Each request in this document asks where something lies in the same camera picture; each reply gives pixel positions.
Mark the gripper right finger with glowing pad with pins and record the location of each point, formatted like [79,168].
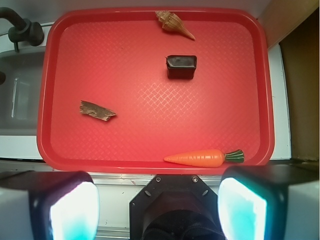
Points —
[271,202]

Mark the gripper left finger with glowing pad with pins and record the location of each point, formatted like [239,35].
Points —
[48,205]

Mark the brown wood chip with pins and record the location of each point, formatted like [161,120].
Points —
[96,111]

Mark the orange toy carrot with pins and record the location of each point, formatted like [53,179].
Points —
[210,158]

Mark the grey sink basin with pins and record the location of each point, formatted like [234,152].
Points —
[20,83]

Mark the dark brown rectangular block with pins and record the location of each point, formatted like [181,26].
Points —
[181,67]

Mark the red plastic tray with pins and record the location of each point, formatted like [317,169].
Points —
[116,58]

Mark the dark metal faucet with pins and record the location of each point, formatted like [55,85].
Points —
[22,30]

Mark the tan spiral seashell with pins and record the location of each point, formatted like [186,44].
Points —
[172,23]

